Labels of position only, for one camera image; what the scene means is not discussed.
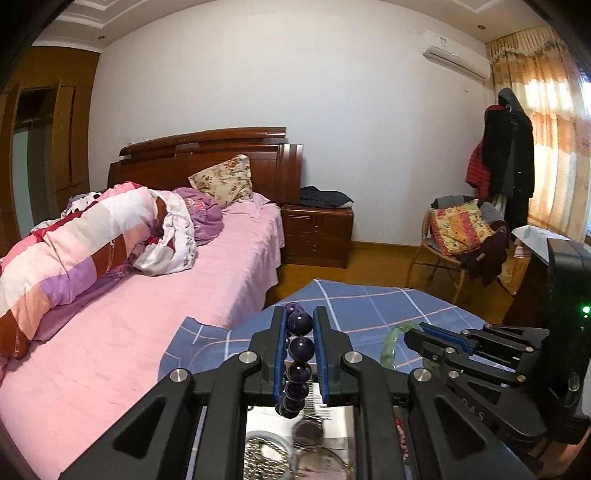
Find white floral cloth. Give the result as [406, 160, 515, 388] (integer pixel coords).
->
[131, 191, 198, 277]

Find black hooded coat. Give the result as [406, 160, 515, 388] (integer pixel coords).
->
[498, 88, 535, 232]

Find rattan chair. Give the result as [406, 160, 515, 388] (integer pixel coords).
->
[406, 196, 511, 305]

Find wooden nightstand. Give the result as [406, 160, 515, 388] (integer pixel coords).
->
[281, 203, 355, 270]

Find dark maroon garment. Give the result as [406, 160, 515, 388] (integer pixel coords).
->
[459, 222, 511, 286]

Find grey garment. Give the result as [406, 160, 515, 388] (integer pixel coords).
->
[433, 195, 478, 210]

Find wooden bed with pink sheet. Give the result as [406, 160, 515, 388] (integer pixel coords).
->
[0, 127, 305, 480]

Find dark folded clothes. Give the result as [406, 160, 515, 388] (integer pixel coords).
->
[299, 186, 354, 208]

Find white air conditioner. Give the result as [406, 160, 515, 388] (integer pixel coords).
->
[421, 30, 491, 79]

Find pink patchwork quilt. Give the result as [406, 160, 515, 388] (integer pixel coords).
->
[0, 182, 167, 358]

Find dark wooden desk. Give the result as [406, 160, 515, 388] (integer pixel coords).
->
[503, 240, 555, 328]

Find colourful floral cushion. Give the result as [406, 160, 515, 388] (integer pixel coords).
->
[429, 199, 495, 256]

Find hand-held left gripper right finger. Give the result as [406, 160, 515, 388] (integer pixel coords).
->
[313, 305, 536, 480]

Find pink tin box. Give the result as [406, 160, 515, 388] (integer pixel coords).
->
[242, 364, 411, 480]

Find purple crumpled clothes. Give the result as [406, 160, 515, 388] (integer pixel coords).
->
[173, 187, 225, 245]

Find red padded jacket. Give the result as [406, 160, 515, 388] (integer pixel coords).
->
[465, 141, 490, 197]

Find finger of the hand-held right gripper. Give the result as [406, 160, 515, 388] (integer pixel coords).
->
[404, 322, 550, 370]
[425, 353, 551, 444]

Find white patterned cloth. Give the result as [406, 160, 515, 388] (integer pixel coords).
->
[512, 225, 571, 266]

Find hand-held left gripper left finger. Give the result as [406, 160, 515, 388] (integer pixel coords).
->
[60, 305, 287, 480]

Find dark purple bead bracelet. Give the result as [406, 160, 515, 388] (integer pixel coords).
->
[274, 302, 317, 420]

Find floral pillow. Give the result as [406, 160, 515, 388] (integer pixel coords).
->
[188, 154, 254, 207]

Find green jade bracelet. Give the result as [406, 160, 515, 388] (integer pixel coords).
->
[382, 323, 423, 370]

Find blue plaid tablecloth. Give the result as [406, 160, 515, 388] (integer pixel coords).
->
[159, 278, 548, 480]

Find pearl necklace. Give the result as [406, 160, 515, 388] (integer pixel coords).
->
[245, 431, 296, 480]

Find wooden wardrobe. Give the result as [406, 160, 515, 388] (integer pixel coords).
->
[0, 44, 100, 241]

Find pale jade bangle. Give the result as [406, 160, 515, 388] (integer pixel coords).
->
[295, 445, 356, 480]

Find printed paper sheet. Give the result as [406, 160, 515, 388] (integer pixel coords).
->
[321, 408, 355, 446]

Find black coat with red collar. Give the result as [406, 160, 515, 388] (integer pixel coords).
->
[482, 105, 509, 195]

